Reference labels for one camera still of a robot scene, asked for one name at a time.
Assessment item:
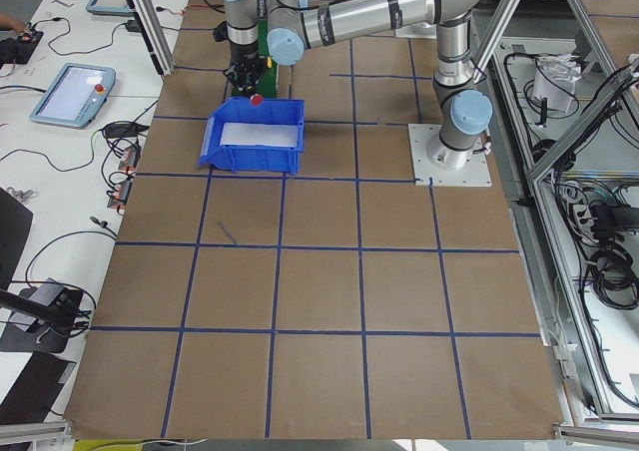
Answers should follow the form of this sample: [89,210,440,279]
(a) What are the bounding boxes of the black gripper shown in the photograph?
[223,56,268,96]

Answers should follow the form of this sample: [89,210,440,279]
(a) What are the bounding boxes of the red push button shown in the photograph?
[250,94,264,106]

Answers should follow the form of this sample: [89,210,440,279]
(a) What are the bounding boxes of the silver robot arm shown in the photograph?
[223,0,492,171]

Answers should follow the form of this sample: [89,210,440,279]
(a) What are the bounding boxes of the green conveyor belt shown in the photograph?
[229,19,279,98]

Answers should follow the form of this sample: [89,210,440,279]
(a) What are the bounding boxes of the blue bin left side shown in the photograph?
[199,97,306,174]

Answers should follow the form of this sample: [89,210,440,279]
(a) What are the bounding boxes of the white foam pad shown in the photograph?
[220,122,299,148]

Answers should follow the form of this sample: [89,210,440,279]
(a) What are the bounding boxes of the near teach pendant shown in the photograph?
[29,63,116,129]

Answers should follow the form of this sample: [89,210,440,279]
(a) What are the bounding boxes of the aluminium frame post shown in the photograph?
[126,0,175,76]

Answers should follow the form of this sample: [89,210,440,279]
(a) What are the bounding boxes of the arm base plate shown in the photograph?
[408,124,492,188]

